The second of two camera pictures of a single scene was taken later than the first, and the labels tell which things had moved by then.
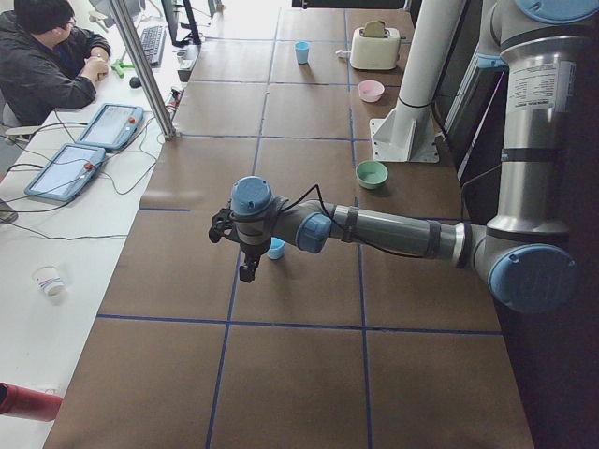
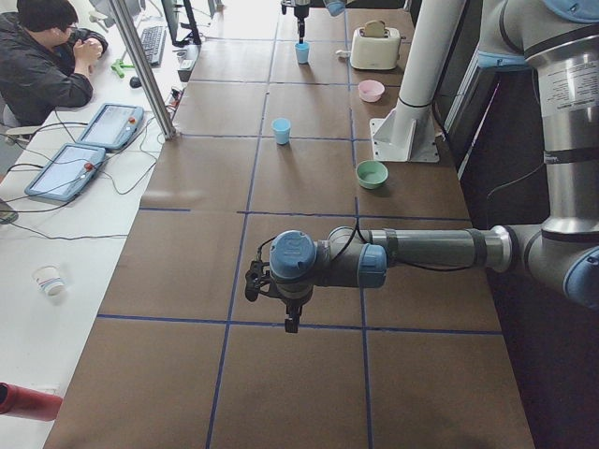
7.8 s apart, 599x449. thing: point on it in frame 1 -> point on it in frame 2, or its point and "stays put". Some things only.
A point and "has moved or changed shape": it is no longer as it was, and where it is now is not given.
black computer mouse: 135,82 stays put
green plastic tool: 117,66 stays put
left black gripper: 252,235 -> 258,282
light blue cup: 302,50 stays put
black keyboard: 153,38 stays put
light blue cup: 276,248 has moved or changed shape
